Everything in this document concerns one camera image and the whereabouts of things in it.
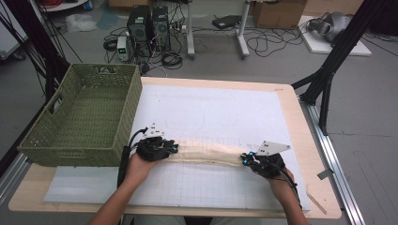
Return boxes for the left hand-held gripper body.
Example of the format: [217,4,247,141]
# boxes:
[135,122,172,162]

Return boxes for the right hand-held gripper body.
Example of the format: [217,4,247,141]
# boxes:
[250,141,292,180]

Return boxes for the cream printed cloth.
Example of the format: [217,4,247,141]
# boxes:
[168,138,249,168]

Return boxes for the green woven basket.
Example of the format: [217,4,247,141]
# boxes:
[17,63,144,168]

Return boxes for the person's right hand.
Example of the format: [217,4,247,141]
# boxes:
[268,168,297,202]

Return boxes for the person's left hand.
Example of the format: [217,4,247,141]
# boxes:
[124,154,162,188]

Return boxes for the white grid mat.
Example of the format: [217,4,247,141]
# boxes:
[43,83,313,212]

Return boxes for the grey tape piece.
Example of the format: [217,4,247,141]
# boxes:
[316,169,335,180]

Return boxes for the beige wooden strip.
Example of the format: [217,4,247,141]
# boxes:
[306,191,329,216]

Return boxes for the small white power supply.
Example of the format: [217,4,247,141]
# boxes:
[116,36,130,62]

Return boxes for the white desk leg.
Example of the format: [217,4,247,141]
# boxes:
[236,0,252,60]
[186,0,196,61]

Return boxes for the slim black computer tower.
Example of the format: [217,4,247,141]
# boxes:
[151,6,172,53]

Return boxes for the large black computer tower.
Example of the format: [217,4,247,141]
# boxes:
[126,5,153,58]

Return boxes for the white floor board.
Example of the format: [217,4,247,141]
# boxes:
[298,15,373,57]

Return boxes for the black metal stand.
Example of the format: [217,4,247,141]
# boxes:
[290,0,388,136]

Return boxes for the black flat box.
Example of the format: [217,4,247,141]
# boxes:
[211,14,243,30]

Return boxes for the clear plastic bag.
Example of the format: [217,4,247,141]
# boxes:
[65,13,99,34]

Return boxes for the brown cardboard box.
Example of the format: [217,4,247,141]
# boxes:
[252,0,308,30]

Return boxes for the grey headset device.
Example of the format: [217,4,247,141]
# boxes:
[306,11,353,43]

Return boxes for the white cabinet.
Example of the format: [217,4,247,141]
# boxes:
[0,5,29,61]

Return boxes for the right hand-held gripper black cable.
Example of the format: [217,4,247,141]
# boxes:
[275,163,303,209]

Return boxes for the hand-held gripper black cable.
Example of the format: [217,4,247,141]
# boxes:
[116,127,148,188]
[275,163,303,209]

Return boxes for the left hand-held gripper black cable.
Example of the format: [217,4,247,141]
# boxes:
[116,127,148,188]

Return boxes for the aluminium rail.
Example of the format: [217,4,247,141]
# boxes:
[0,153,31,204]
[299,99,367,225]

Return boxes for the black cable coil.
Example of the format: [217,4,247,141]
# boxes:
[161,51,184,70]

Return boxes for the loose black floor cables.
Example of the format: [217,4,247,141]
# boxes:
[245,26,305,58]

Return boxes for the black stand with cables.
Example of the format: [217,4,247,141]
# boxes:
[0,0,71,103]

